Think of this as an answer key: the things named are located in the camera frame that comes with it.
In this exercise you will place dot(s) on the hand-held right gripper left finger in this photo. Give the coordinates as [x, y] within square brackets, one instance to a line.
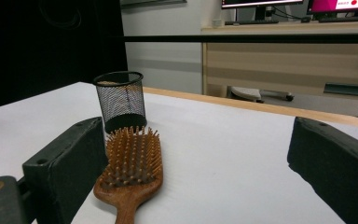
[65, 168]

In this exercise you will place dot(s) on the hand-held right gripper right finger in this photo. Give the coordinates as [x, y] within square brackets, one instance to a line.
[335, 168]

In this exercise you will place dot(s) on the wooden paddle hairbrush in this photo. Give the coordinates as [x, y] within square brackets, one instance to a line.
[127, 202]

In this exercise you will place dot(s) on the black mesh pen holder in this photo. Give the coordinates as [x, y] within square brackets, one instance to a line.
[121, 99]

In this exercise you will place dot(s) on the light wooden table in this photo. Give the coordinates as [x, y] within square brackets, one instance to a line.
[261, 107]

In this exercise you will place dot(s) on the office chair base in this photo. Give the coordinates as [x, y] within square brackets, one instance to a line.
[245, 93]

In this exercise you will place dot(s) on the light wooden desk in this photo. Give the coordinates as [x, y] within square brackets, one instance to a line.
[276, 62]

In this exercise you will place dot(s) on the black curtain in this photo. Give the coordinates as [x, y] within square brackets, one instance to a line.
[28, 46]

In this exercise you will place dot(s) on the black keyboard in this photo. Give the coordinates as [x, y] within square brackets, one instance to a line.
[348, 19]
[251, 22]

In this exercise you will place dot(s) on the black computer monitor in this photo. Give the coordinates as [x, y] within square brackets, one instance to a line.
[323, 4]

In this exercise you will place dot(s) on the black horizontal frame bar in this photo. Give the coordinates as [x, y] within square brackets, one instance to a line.
[245, 38]

